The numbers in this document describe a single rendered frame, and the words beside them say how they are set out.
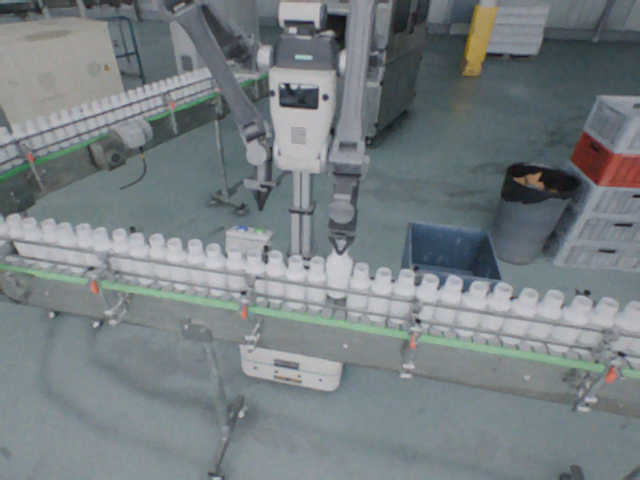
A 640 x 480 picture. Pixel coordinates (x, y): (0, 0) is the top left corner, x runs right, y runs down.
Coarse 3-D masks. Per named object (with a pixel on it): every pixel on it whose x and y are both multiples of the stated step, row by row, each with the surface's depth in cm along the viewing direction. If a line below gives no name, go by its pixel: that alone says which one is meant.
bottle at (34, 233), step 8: (24, 224) 116; (32, 224) 117; (32, 232) 118; (40, 232) 119; (32, 240) 118; (40, 240) 120; (32, 248) 120; (40, 248) 121; (40, 256) 122; (48, 256) 123; (40, 264) 124; (48, 264) 125
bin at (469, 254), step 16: (416, 224) 159; (432, 224) 157; (416, 240) 164; (432, 240) 162; (448, 240) 160; (464, 240) 159; (480, 240) 157; (416, 256) 168; (432, 256) 167; (448, 256) 165; (464, 256) 163; (480, 256) 159; (496, 256) 141; (432, 272) 134; (448, 272) 166; (464, 272) 167; (480, 272) 156; (496, 272) 137; (464, 288) 135
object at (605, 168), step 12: (588, 144) 256; (600, 144) 244; (576, 156) 269; (588, 156) 256; (600, 156) 245; (612, 156) 234; (624, 156) 232; (636, 156) 231; (588, 168) 255; (600, 168) 244; (612, 168) 237; (624, 168) 237; (636, 168) 236; (600, 180) 243; (612, 180) 242; (624, 180) 242; (636, 180) 241
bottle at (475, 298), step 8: (472, 288) 97; (480, 288) 99; (464, 296) 100; (472, 296) 98; (480, 296) 97; (464, 304) 100; (472, 304) 98; (480, 304) 98; (464, 312) 100; (456, 320) 104; (464, 320) 101; (472, 320) 101; (464, 336) 104
